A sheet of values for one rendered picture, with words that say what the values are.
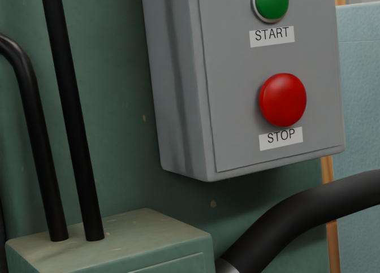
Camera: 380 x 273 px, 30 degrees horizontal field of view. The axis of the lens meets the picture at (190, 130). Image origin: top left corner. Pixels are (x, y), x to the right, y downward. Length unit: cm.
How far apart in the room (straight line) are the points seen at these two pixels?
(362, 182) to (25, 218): 22
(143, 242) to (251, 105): 10
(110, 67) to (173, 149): 6
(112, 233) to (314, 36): 16
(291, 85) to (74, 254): 15
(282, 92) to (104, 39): 11
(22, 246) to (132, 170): 8
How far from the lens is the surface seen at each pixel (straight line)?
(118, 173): 43
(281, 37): 40
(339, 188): 46
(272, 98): 39
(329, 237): 213
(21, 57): 38
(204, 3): 38
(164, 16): 40
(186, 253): 36
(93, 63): 42
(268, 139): 40
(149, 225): 40
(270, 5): 39
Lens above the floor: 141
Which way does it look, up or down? 9 degrees down
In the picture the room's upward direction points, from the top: 6 degrees counter-clockwise
